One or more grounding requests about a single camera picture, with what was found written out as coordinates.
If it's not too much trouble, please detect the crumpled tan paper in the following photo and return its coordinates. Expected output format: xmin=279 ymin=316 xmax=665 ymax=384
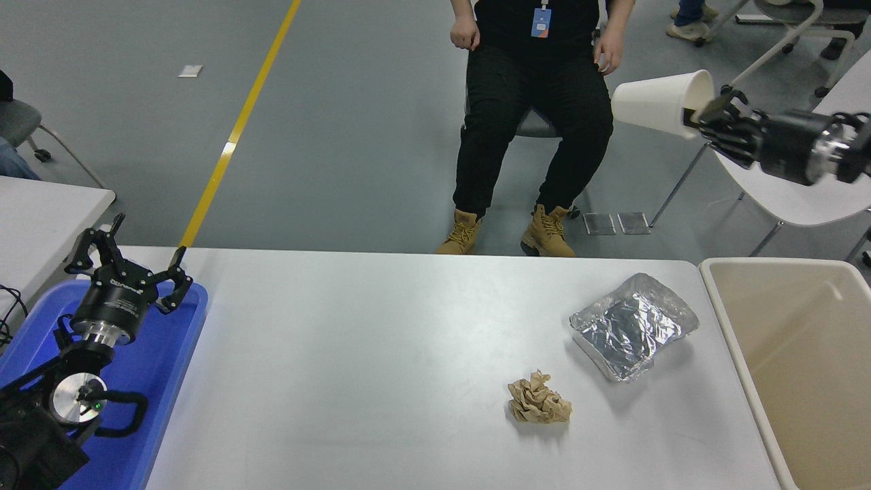
xmin=507 ymin=370 xmax=573 ymax=424

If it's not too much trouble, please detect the person's left hand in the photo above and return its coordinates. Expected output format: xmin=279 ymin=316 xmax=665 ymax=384
xmin=593 ymin=24 xmax=625 ymax=76

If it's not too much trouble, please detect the white side table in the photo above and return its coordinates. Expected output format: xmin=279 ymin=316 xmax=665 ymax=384
xmin=0 ymin=176 xmax=116 ymax=327

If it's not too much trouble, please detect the thin black cable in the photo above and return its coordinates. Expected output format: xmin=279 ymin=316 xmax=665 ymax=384
xmin=0 ymin=282 xmax=30 ymax=355

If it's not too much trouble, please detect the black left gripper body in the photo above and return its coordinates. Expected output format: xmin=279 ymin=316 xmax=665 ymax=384
xmin=71 ymin=265 xmax=159 ymax=339

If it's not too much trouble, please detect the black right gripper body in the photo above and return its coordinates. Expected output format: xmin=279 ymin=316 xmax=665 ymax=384
xmin=754 ymin=112 xmax=825 ymax=186

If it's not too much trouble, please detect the badge on blue lanyard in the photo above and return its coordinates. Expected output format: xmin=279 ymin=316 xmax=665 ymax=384
xmin=531 ymin=0 xmax=553 ymax=39

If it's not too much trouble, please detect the person's right hand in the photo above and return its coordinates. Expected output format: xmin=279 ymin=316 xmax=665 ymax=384
xmin=450 ymin=15 xmax=481 ymax=51

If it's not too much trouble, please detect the blue plastic tray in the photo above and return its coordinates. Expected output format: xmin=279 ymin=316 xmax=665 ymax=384
xmin=0 ymin=279 xmax=209 ymax=490

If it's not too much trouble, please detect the white frame rolling chair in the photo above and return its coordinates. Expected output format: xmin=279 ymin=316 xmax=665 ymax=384
xmin=694 ymin=0 xmax=871 ymax=97
xmin=516 ymin=108 xmax=582 ymax=220

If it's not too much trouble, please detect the white paper cup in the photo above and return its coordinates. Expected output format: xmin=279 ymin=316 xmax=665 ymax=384
xmin=611 ymin=69 xmax=715 ymax=140

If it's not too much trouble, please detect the white shell chair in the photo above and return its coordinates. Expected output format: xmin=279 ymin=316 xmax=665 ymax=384
xmin=648 ymin=51 xmax=871 ymax=265

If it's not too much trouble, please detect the grey office chair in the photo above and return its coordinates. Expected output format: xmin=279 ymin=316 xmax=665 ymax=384
xmin=0 ymin=97 xmax=108 ymax=189

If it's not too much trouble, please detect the large pale bin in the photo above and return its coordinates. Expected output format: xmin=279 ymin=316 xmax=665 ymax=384
xmin=700 ymin=257 xmax=871 ymax=490

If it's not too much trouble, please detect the foil tray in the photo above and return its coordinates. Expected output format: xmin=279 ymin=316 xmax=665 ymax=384
xmin=569 ymin=273 xmax=700 ymax=383

